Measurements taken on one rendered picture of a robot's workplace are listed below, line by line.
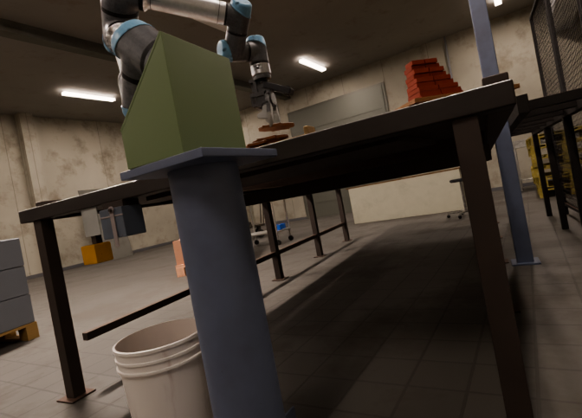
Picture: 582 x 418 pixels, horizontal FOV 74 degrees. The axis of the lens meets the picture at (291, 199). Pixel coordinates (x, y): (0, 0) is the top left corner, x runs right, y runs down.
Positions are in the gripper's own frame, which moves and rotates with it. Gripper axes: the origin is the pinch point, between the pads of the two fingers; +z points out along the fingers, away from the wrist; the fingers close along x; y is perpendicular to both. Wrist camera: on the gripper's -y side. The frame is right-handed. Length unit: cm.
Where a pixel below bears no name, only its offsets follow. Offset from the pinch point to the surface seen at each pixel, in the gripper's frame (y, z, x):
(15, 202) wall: 822, -81, -555
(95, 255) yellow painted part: 83, 37, 14
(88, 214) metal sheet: 85, 19, 10
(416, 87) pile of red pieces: -57, -14, -59
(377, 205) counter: 4, 74, -607
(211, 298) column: 3, 47, 66
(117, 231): 67, 29, 17
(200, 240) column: 4, 34, 66
